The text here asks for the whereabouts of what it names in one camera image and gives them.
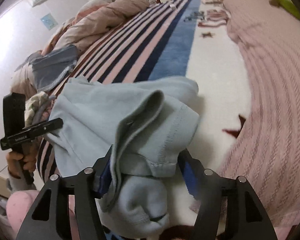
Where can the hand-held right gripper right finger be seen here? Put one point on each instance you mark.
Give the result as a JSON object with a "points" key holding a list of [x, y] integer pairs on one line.
{"points": [[191, 177]]}

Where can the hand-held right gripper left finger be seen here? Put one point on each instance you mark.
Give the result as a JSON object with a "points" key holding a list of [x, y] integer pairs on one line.
{"points": [[72, 187]]}

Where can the light blue pants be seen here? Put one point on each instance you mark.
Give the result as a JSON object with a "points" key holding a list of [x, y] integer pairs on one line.
{"points": [[95, 110]]}

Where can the person's left forearm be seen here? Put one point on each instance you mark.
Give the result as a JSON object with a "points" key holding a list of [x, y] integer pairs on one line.
{"points": [[16, 183]]}

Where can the person's left hand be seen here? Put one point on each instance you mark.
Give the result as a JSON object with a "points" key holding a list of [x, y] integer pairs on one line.
{"points": [[28, 161]]}

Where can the white patterned bed sheet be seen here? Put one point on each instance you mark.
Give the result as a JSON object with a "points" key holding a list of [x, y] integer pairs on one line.
{"points": [[36, 105]]}

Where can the person's pink clothing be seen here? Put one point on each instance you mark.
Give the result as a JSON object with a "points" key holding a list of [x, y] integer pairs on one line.
{"points": [[17, 207]]}

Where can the blue grey cloth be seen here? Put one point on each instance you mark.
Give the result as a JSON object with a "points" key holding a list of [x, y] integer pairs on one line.
{"points": [[52, 67]]}

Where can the pink striped duvet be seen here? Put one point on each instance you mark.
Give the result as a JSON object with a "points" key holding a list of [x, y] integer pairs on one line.
{"points": [[102, 17]]}

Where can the striped fleece blanket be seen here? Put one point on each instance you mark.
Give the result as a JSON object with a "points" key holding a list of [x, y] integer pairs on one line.
{"points": [[140, 50]]}

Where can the small white box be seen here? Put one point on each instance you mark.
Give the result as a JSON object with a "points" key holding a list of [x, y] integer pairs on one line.
{"points": [[173, 6]]}

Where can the small blue wall poster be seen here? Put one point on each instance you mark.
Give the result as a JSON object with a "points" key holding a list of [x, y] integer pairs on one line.
{"points": [[49, 22]]}

